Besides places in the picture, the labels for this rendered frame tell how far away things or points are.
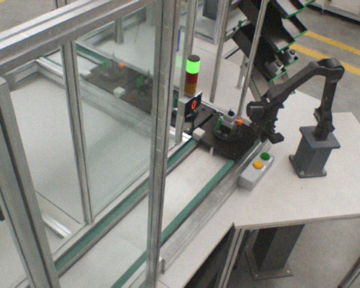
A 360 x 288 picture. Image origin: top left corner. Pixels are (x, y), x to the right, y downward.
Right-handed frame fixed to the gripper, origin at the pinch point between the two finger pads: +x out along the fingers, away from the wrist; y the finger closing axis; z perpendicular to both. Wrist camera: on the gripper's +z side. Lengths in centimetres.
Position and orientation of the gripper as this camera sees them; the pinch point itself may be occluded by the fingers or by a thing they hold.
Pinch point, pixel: (263, 136)
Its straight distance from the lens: 181.6
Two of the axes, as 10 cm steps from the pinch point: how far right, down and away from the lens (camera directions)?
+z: -8.9, 2.6, -3.7
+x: -0.7, 7.2, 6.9
